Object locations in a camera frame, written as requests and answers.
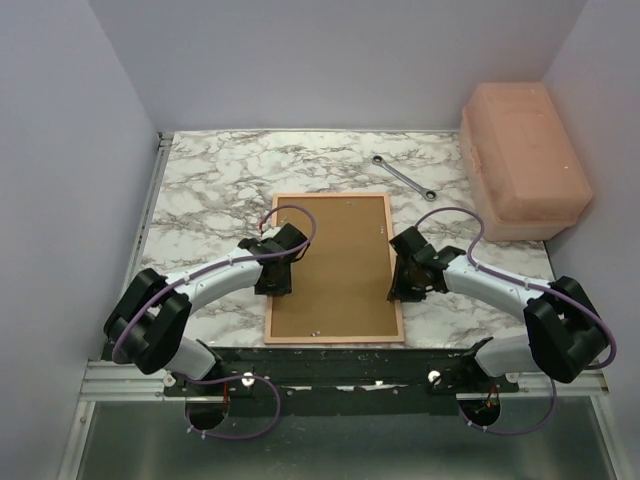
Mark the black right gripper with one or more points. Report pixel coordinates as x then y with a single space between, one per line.
398 290

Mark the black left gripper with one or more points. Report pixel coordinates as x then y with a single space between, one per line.
282 289

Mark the brown backing board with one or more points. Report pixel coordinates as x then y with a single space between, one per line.
340 280

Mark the pink photo frame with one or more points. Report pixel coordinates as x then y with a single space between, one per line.
270 320

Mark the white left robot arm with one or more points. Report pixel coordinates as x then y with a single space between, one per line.
148 323

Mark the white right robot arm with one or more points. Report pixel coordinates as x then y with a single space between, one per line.
562 337

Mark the silver ratchet wrench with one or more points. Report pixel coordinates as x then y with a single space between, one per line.
427 194

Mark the translucent orange plastic box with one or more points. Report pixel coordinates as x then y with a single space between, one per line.
526 180

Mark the aluminium extrusion rail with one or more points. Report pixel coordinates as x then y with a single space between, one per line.
105 381

